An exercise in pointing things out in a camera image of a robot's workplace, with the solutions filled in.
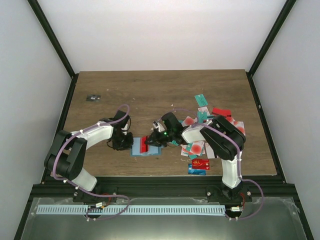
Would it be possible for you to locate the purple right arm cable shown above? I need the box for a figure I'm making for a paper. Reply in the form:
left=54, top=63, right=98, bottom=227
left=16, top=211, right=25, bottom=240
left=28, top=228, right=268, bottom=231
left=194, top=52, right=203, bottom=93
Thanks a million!
left=153, top=108, right=265, bottom=221

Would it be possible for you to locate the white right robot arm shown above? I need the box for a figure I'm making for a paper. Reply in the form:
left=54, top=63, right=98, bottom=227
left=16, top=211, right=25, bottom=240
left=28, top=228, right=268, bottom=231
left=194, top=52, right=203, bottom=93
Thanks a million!
left=144, top=112, right=246, bottom=202

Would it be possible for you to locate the blue card holder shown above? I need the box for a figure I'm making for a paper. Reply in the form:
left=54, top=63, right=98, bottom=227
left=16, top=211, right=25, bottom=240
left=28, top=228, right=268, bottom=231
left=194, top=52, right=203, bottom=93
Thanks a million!
left=130, top=137, right=162, bottom=157

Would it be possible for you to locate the black frame post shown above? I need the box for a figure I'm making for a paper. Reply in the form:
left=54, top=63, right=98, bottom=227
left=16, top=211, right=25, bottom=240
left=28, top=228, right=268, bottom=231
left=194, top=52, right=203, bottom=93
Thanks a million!
left=246, top=0, right=298, bottom=77
left=26, top=0, right=77, bottom=78

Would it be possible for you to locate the red card far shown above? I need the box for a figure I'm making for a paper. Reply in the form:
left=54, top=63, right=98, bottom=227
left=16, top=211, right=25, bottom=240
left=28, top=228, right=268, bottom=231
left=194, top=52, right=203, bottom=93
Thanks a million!
left=211, top=107, right=232, bottom=118

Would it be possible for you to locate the blue card front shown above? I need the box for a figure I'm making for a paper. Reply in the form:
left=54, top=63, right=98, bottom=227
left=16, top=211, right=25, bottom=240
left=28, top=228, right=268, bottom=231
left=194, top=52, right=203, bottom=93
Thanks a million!
left=187, top=163, right=206, bottom=176

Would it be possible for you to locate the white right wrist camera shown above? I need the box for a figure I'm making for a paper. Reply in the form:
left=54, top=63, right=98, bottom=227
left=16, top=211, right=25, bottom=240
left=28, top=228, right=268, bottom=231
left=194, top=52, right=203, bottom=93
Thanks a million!
left=152, top=121, right=166, bottom=133

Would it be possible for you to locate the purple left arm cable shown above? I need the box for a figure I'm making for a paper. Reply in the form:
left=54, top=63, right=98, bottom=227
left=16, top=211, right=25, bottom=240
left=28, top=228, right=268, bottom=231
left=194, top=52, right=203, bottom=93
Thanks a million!
left=51, top=104, right=131, bottom=201

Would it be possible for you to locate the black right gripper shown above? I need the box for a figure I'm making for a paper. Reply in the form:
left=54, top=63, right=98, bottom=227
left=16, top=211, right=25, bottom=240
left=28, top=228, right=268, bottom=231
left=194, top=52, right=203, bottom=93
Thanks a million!
left=144, top=128, right=175, bottom=148

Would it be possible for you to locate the teal card far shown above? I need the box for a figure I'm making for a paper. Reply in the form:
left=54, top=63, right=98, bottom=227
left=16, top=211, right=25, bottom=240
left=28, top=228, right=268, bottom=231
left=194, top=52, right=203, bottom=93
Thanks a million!
left=194, top=94, right=208, bottom=107

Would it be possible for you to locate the black left frame post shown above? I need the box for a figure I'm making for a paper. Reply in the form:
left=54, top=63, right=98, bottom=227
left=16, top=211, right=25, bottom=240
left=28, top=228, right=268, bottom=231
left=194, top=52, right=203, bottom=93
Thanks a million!
left=26, top=0, right=77, bottom=78

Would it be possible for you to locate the red VIP card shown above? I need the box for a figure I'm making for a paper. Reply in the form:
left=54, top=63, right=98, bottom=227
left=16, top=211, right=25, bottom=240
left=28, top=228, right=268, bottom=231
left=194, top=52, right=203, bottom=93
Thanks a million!
left=191, top=158, right=210, bottom=170

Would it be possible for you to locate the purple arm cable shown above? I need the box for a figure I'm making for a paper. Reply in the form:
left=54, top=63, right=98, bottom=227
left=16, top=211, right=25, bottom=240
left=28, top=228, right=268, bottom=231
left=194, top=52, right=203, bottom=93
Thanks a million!
left=153, top=108, right=265, bottom=221
left=51, top=104, right=131, bottom=201

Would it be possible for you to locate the black right frame post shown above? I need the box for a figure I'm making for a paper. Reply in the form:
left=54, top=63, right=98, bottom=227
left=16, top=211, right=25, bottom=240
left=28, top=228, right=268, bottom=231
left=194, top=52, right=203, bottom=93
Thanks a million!
left=246, top=0, right=298, bottom=77

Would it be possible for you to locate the white card red circle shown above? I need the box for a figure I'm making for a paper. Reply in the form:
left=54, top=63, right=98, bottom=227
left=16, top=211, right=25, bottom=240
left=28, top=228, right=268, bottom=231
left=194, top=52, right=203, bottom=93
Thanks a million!
left=181, top=141, right=205, bottom=156

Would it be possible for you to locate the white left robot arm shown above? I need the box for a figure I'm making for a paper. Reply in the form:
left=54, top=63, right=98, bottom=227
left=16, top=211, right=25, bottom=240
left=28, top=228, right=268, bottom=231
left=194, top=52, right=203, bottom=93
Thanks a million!
left=44, top=110, right=134, bottom=202

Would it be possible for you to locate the red card black stripe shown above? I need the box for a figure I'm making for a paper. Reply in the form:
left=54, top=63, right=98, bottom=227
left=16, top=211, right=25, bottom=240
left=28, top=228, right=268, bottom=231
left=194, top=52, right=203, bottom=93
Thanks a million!
left=139, top=136, right=149, bottom=155

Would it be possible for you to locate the black VIP card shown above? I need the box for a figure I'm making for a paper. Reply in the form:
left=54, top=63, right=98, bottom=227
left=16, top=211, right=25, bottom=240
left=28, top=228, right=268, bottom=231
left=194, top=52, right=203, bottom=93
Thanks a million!
left=86, top=94, right=101, bottom=102

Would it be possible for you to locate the light blue slotted cable duct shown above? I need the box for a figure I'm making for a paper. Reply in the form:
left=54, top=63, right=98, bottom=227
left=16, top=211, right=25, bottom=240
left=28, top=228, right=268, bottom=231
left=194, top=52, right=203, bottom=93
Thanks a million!
left=36, top=204, right=226, bottom=216

